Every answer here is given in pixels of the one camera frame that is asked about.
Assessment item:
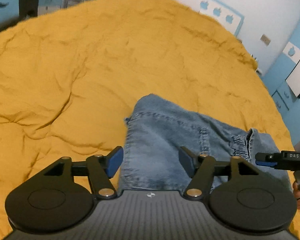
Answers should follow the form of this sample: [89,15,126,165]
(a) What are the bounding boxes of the blue denim jeans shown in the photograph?
[117,93,293,196]

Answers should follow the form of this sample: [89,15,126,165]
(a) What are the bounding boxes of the blue wardrobe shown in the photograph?
[281,20,300,145]

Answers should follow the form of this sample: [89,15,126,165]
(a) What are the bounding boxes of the blue bedside cabinet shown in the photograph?
[262,53,297,116]

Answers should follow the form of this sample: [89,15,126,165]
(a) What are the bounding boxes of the yellow quilted bedspread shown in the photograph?
[0,0,293,239]

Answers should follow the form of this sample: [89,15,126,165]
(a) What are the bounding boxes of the beige wall switch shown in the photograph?
[260,34,271,46]

